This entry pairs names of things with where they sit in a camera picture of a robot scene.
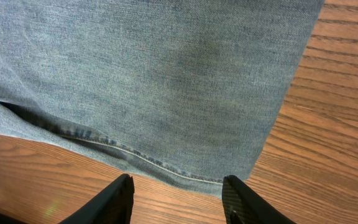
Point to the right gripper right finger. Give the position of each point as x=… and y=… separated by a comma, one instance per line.
x=242, y=205

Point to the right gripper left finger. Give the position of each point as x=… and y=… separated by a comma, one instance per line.
x=113, y=205

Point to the light blue denim jeans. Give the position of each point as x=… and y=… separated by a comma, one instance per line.
x=185, y=92

